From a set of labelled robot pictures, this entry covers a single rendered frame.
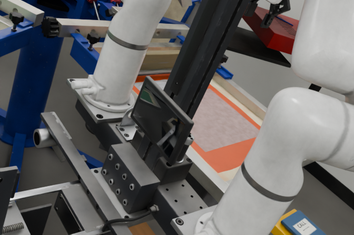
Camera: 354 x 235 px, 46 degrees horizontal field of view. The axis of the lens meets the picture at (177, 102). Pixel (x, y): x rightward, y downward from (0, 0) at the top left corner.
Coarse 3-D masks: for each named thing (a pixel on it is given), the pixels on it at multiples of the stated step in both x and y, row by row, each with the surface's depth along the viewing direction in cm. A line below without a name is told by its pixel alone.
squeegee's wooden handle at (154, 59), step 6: (150, 54) 147; (156, 54) 149; (162, 54) 151; (168, 54) 153; (174, 54) 156; (144, 60) 146; (150, 60) 148; (156, 60) 151; (162, 60) 153; (168, 60) 155; (174, 60) 158; (144, 66) 148; (150, 66) 150; (156, 66) 153; (162, 66) 155; (168, 66) 158
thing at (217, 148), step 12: (192, 120) 140; (204, 120) 143; (192, 132) 134; (204, 132) 137; (216, 132) 139; (192, 144) 128; (204, 144) 130; (216, 144) 133; (228, 144) 136; (204, 156) 125; (216, 156) 127; (228, 156) 130; (240, 156) 132; (216, 168) 122; (228, 168) 124
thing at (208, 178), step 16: (96, 48) 152; (160, 48) 175; (176, 48) 183; (224, 80) 172; (240, 96) 167; (256, 112) 163; (192, 160) 115; (304, 160) 139; (208, 176) 111; (224, 192) 108
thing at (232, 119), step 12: (204, 96) 159; (216, 96) 163; (204, 108) 151; (216, 108) 154; (228, 108) 158; (216, 120) 147; (228, 120) 150; (240, 120) 154; (252, 120) 158; (228, 132) 143; (240, 132) 146; (252, 132) 149; (240, 144) 139; (252, 144) 142
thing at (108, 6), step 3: (102, 3) 177; (105, 3) 178; (108, 3) 180; (111, 3) 181; (102, 6) 177; (105, 6) 176; (108, 6) 176; (111, 6) 178; (99, 9) 179; (102, 9) 178; (105, 9) 176; (99, 12) 179; (102, 12) 178; (102, 15) 178; (105, 15) 177; (105, 18) 177
